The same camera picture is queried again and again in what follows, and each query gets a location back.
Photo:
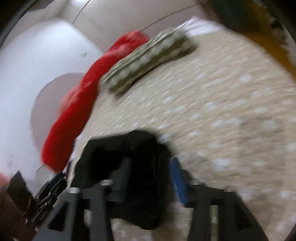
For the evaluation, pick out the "white bed sheet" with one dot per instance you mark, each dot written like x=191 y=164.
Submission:
x=197 y=26

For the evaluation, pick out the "beige dotted bed quilt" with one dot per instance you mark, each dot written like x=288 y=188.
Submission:
x=227 y=111

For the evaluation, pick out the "olive patterned pillow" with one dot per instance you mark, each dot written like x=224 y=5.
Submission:
x=167 y=45

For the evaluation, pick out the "red long bolster quilt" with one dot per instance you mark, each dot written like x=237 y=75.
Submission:
x=59 y=143

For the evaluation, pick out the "black pants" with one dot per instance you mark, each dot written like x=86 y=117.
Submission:
x=138 y=165

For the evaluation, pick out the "round white headboard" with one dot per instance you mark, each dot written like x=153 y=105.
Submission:
x=46 y=106

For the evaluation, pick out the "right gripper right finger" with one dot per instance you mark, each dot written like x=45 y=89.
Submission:
x=218 y=214

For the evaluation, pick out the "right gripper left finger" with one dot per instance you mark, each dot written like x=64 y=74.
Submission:
x=84 y=214

